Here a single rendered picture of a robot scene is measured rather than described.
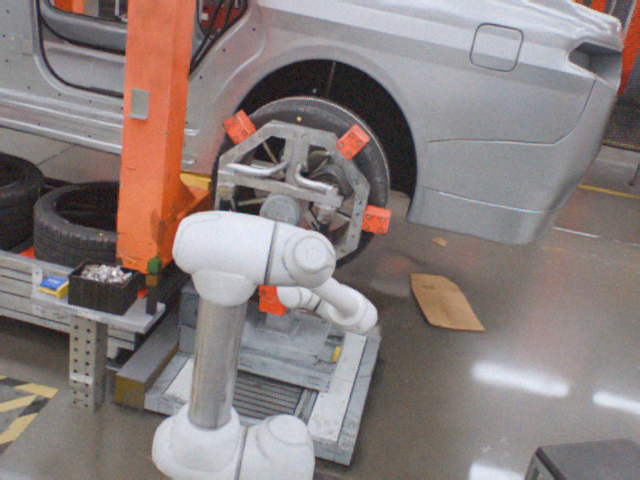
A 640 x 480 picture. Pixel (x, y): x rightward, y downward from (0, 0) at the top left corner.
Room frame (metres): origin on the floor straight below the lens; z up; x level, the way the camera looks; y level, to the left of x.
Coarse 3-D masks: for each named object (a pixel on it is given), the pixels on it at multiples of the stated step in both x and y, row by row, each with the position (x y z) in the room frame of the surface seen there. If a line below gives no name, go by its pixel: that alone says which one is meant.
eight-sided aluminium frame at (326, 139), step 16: (272, 128) 2.29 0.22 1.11; (288, 128) 2.28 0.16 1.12; (304, 128) 2.32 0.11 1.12; (240, 144) 2.31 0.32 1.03; (256, 144) 2.30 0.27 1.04; (320, 144) 2.27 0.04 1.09; (336, 144) 2.26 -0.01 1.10; (224, 160) 2.31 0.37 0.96; (336, 160) 2.26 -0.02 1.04; (352, 160) 2.30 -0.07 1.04; (352, 176) 2.25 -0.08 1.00; (368, 192) 2.27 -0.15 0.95; (352, 224) 2.24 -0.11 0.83; (352, 240) 2.24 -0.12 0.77; (336, 256) 2.25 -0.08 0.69
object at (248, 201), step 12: (264, 144) 2.40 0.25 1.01; (252, 156) 2.60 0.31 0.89; (276, 156) 2.41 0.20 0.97; (276, 180) 2.39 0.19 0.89; (240, 192) 2.47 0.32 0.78; (252, 192) 2.60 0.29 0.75; (240, 204) 2.41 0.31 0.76; (252, 204) 2.55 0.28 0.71; (312, 204) 2.37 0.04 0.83; (312, 216) 2.37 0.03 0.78; (348, 216) 2.35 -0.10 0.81; (312, 228) 2.37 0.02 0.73; (348, 228) 2.38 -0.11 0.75; (336, 240) 2.38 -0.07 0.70
